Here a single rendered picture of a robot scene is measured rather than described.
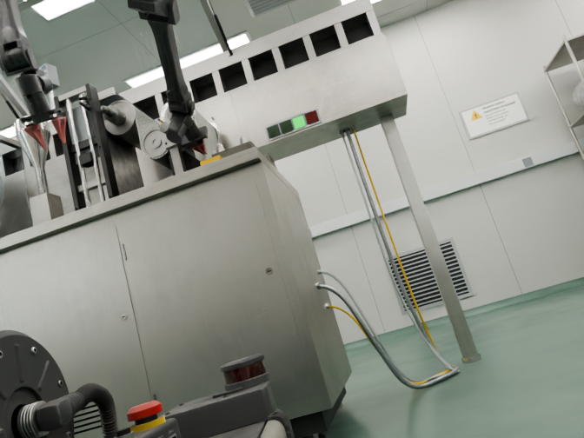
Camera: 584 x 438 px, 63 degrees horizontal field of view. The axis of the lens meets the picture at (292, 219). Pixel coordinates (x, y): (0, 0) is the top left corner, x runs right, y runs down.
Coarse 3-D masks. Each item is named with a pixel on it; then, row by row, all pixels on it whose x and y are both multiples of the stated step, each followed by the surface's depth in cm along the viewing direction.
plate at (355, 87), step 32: (320, 64) 212; (352, 64) 209; (384, 64) 206; (224, 96) 220; (256, 96) 217; (288, 96) 213; (320, 96) 210; (352, 96) 207; (384, 96) 204; (224, 128) 218; (256, 128) 214; (320, 128) 211; (64, 160) 233; (32, 192) 234; (64, 192) 230; (96, 192) 226
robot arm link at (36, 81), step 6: (18, 78) 131; (24, 78) 131; (30, 78) 132; (36, 78) 134; (18, 84) 132; (24, 84) 132; (30, 84) 132; (36, 84) 134; (24, 90) 132; (30, 90) 132; (36, 90) 133; (42, 90) 135; (30, 96) 134
